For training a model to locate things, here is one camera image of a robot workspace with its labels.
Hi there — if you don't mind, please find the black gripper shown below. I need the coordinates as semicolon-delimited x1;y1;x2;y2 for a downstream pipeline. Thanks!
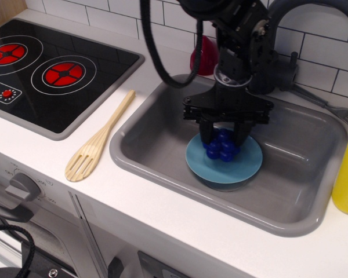
183;69;274;146

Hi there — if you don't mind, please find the blue toy blueberry cluster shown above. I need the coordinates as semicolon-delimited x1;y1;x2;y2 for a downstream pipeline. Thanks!
202;128;241;162

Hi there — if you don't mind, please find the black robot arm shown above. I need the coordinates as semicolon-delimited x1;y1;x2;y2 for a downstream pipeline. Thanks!
180;1;274;147

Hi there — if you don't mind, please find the light blue plate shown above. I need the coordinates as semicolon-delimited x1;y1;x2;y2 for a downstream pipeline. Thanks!
186;134;263;191

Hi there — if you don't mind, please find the grey sink basin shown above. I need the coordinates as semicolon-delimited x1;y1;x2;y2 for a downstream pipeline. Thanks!
110;77;348;237

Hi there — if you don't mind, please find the dark red cup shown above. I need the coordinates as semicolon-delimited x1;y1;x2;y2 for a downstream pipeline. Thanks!
197;36;219;76

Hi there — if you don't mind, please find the dark grey faucet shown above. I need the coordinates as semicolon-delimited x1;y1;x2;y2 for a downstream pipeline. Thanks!
249;0;348;96

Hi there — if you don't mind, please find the grey metal fork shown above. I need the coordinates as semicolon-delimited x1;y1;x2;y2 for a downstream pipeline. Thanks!
290;85;348;125

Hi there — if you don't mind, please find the wooden slotted spatula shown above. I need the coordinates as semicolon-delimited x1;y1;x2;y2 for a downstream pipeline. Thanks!
64;90;136;182

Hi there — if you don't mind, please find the black toy stove top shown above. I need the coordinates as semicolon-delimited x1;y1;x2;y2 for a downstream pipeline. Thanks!
0;19;144;141

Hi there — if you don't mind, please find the white toy oven front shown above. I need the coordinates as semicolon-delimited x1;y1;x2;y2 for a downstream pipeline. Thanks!
0;153;182;277

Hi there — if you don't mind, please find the grey oven knob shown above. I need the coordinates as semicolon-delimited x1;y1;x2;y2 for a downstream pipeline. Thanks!
5;173;41;202

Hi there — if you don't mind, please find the black braided cable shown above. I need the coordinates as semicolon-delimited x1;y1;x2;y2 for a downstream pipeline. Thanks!
139;0;205;89

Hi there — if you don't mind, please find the black cable lower left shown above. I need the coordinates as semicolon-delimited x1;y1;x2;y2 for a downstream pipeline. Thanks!
0;224;36;278

